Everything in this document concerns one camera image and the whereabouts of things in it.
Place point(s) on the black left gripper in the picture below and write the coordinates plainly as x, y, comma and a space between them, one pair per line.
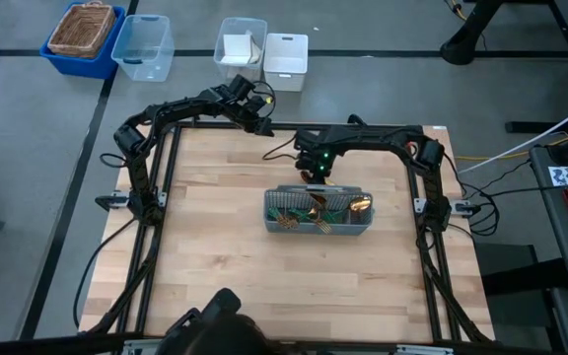
239, 101

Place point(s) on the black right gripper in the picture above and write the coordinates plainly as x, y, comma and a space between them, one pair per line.
316, 148

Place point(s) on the grey plastic cutlery basket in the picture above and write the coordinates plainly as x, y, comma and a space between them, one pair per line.
304, 231

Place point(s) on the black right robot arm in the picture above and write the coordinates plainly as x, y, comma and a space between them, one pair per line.
373, 137

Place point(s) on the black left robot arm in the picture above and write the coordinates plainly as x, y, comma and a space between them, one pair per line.
180, 106

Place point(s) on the clear plastic bin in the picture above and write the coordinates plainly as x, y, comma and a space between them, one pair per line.
225, 69

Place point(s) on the white plastic bin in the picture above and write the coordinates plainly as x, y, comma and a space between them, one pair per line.
285, 74

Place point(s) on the white cardboard box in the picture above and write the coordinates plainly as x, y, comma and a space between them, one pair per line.
237, 47

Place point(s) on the blue plastic bin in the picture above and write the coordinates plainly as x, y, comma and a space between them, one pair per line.
87, 69

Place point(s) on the brown wicker basket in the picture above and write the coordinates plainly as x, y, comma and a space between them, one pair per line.
82, 29

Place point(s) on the black stand foot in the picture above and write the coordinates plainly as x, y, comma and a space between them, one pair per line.
461, 49

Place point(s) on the black furniture base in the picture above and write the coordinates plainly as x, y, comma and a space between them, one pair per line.
520, 278

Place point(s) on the dark grey side table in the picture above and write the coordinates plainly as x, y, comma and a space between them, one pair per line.
555, 232

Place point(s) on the black crossbar silver brackets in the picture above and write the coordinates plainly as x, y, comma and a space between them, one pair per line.
27, 344

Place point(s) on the black frame clamp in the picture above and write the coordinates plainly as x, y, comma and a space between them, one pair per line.
357, 118

